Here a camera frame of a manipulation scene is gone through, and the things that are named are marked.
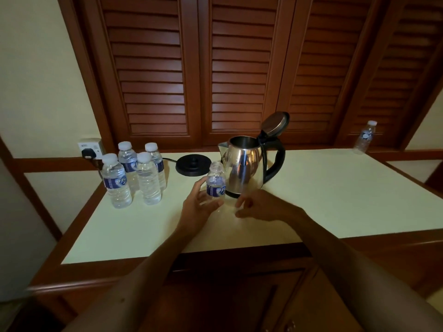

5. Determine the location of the person's right hand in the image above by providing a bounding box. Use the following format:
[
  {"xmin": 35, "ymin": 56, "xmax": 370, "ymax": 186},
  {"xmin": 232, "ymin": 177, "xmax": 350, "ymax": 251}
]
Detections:
[{"xmin": 234, "ymin": 189, "xmax": 307, "ymax": 224}]

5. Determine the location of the person's left hand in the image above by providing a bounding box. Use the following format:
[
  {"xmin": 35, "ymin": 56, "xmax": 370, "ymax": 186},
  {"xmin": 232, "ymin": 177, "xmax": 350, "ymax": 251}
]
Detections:
[{"xmin": 176, "ymin": 176, "xmax": 226, "ymax": 236}]

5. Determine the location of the clear water bottle blue label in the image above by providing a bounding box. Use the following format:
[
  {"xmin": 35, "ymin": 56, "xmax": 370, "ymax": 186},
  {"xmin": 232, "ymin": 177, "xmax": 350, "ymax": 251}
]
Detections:
[
  {"xmin": 206, "ymin": 160, "xmax": 227, "ymax": 211},
  {"xmin": 353, "ymin": 120, "xmax": 378, "ymax": 155}
]

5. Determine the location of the steel electric kettle black handle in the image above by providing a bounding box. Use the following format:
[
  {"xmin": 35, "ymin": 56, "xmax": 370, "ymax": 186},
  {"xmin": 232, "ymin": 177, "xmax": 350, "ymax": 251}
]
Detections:
[{"xmin": 218, "ymin": 111, "xmax": 291, "ymax": 199}]

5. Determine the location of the cluster of clear water bottles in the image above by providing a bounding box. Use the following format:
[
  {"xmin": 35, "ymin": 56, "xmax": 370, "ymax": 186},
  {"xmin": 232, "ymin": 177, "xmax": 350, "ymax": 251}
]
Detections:
[{"xmin": 100, "ymin": 141, "xmax": 168, "ymax": 209}]

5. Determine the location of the person's right forearm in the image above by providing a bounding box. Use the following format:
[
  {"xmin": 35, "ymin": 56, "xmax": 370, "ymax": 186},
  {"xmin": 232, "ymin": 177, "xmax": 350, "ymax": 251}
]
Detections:
[{"xmin": 294, "ymin": 209, "xmax": 443, "ymax": 332}]

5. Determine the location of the person's left forearm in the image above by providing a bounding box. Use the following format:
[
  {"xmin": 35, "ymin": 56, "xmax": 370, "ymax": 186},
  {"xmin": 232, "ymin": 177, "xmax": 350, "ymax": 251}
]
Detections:
[{"xmin": 64, "ymin": 226, "xmax": 201, "ymax": 332}]

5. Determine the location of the black round kettle base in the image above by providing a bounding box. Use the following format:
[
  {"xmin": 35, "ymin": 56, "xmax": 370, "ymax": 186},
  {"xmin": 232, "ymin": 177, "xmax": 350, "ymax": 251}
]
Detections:
[{"xmin": 175, "ymin": 154, "xmax": 212, "ymax": 177}]

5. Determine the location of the wooden cabinet cream top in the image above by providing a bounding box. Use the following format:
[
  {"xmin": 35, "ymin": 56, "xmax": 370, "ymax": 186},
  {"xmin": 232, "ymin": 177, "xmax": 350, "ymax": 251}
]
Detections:
[{"xmin": 26, "ymin": 147, "xmax": 443, "ymax": 332}]

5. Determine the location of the brown louvered wooden shutter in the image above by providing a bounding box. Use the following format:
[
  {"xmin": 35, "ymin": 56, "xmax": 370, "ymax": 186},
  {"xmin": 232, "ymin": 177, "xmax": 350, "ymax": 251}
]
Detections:
[
  {"xmin": 337, "ymin": 0, "xmax": 443, "ymax": 149},
  {"xmin": 276, "ymin": 0, "xmax": 392, "ymax": 146},
  {"xmin": 78, "ymin": 0, "xmax": 203, "ymax": 149},
  {"xmin": 199, "ymin": 0, "xmax": 298, "ymax": 146}
]

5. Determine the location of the white wall socket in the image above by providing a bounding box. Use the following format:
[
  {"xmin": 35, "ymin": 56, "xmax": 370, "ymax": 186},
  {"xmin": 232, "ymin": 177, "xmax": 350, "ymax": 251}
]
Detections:
[{"xmin": 78, "ymin": 138, "xmax": 104, "ymax": 160}]

